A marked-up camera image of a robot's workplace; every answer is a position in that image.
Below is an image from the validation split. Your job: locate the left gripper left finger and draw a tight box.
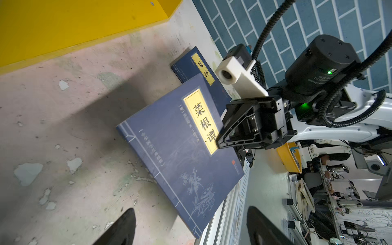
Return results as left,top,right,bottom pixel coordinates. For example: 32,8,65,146
93,208,136,245

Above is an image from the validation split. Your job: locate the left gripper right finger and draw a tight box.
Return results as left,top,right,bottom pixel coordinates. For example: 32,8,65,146
247,206,294,245

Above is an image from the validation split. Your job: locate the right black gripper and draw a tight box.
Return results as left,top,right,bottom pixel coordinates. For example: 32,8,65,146
216,96,297,150

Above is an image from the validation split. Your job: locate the navy book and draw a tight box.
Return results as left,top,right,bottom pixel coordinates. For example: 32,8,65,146
117,74,244,238
170,47,231,116

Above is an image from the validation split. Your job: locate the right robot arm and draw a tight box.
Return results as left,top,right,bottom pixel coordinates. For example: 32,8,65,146
216,35,392,152

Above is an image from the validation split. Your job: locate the yellow pink blue bookshelf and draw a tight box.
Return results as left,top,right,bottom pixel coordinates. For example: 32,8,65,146
1,1,180,74

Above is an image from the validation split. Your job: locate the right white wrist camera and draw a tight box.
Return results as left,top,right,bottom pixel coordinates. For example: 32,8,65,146
215,56,268,99

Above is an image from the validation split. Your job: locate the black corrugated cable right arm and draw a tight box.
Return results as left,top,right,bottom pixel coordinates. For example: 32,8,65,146
251,0,392,128

